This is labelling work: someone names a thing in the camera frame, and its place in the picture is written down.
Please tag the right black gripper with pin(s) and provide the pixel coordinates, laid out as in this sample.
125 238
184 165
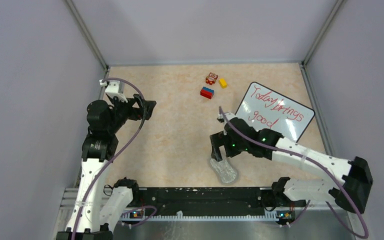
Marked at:
217 139

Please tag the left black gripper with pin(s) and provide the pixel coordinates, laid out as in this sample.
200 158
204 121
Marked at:
136 113

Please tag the small whiteboard with black frame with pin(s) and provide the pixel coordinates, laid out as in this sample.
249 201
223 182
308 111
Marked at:
264 108

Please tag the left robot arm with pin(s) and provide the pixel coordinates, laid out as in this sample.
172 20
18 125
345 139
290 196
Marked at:
96 172

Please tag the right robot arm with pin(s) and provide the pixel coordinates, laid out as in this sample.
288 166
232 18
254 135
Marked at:
338 175

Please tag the red and blue toy brick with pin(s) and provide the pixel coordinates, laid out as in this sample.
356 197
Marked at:
207 92

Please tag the yellow toy brick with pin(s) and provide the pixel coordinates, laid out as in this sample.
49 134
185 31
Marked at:
222 82

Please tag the red owl toy block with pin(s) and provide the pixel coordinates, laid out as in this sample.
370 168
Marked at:
211 78

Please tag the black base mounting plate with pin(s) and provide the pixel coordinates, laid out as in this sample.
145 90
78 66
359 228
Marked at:
206 201

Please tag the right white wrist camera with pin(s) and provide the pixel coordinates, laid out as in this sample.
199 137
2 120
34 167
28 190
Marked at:
222 117

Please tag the white cable duct strip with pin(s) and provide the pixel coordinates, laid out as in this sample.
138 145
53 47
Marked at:
267 217

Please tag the aluminium frame rail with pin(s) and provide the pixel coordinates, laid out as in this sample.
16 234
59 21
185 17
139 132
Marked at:
135 216

